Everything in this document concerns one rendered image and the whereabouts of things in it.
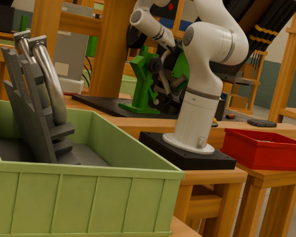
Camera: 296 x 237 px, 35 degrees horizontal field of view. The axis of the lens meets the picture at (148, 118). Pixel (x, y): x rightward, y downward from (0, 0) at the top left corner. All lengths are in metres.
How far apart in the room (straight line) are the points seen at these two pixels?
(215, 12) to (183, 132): 0.43
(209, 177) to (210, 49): 0.42
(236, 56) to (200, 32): 0.16
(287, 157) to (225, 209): 0.51
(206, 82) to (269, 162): 0.59
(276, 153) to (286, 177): 0.13
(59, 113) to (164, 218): 0.34
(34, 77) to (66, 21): 1.38
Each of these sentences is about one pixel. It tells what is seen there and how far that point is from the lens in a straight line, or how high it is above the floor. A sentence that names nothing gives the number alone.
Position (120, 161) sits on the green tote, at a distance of 1.36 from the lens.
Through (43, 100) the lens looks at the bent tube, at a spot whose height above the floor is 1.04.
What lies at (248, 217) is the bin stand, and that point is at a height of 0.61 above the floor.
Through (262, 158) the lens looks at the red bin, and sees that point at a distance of 2.00.
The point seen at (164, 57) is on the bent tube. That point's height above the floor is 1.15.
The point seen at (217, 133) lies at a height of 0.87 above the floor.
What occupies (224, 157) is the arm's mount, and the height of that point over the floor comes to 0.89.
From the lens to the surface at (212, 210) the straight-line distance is 1.67.
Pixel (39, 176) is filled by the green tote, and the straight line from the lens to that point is 0.95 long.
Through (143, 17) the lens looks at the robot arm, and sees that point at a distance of 2.14.
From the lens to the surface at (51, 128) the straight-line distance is 1.04.
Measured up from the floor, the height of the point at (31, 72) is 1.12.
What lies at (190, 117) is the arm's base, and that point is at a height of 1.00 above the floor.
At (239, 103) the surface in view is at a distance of 9.14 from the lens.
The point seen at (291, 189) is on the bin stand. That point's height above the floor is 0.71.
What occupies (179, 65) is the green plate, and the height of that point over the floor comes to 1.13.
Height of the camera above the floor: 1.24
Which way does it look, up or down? 10 degrees down
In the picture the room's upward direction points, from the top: 12 degrees clockwise
